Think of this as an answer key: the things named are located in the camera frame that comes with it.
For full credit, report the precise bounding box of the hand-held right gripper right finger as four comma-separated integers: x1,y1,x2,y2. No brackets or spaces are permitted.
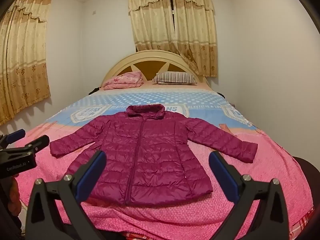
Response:
209,151,297,240

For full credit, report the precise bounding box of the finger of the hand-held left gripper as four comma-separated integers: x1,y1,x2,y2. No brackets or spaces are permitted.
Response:
0,129,26,150
5,135,50,153

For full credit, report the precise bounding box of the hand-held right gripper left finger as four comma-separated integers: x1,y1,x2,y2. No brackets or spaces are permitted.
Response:
25,150,108,240

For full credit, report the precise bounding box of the magenta quilted down jacket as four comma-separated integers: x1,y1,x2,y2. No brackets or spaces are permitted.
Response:
49,104,258,205

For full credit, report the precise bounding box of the person's left forearm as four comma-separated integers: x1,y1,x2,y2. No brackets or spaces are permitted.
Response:
0,177,23,233

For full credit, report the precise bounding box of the bed with pink blue cover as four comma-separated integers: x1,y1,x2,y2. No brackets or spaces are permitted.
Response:
10,82,315,240

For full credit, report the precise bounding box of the wide beige floral curtain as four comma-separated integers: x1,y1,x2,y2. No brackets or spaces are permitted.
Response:
0,0,53,126

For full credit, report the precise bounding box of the dark furniture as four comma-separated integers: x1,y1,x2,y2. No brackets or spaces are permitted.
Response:
292,156,320,213

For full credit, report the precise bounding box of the folded pink floral quilt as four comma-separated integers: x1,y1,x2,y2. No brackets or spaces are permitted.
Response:
102,70,144,91

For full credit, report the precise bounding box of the striped pillow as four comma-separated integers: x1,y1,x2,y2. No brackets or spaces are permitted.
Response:
152,71,198,85

